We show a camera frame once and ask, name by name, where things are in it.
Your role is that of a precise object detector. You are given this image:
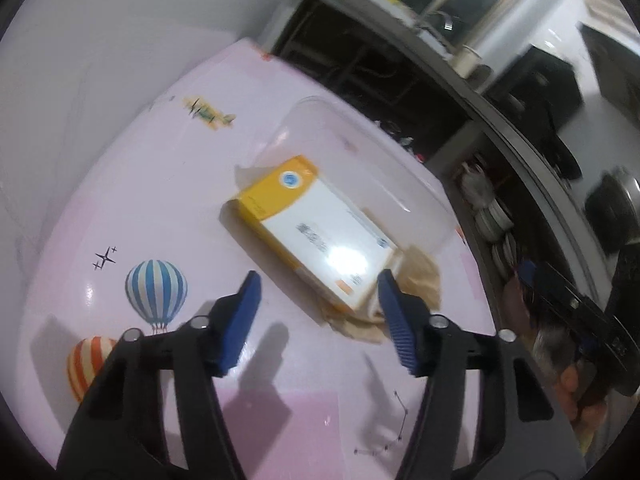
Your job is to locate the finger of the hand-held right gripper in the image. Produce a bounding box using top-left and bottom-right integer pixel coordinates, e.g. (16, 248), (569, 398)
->
(520, 259), (609, 322)

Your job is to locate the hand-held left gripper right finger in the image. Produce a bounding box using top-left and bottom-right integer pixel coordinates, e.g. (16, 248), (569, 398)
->
(377, 268), (587, 480)

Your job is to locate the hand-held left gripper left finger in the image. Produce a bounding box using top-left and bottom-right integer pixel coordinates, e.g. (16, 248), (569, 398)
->
(57, 269), (262, 480)

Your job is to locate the yellow white box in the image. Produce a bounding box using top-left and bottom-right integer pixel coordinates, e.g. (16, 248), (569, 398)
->
(222, 155), (401, 313)

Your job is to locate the crumpled brown paper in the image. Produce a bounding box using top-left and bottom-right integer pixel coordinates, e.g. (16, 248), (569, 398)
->
(320, 245), (444, 346)

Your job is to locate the stack of bowls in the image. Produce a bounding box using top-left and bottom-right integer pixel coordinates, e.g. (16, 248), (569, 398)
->
(472, 195), (519, 281)

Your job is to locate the large black pot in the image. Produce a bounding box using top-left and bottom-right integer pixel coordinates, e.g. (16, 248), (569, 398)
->
(585, 167), (640, 256)

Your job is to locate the white plastic bag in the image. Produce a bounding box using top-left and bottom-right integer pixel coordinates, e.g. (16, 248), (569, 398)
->
(460, 160), (494, 207)

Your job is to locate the pink printed tablecloth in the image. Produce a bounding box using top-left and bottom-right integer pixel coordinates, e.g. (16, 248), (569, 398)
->
(10, 37), (501, 480)

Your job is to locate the clear plastic container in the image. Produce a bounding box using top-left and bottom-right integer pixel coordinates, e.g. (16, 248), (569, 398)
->
(249, 95), (457, 253)

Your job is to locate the white pitcher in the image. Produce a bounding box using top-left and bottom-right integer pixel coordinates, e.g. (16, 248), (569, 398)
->
(452, 45), (494, 79)

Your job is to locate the metal faucet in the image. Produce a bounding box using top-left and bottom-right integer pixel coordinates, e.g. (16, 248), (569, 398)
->
(420, 9), (459, 37)

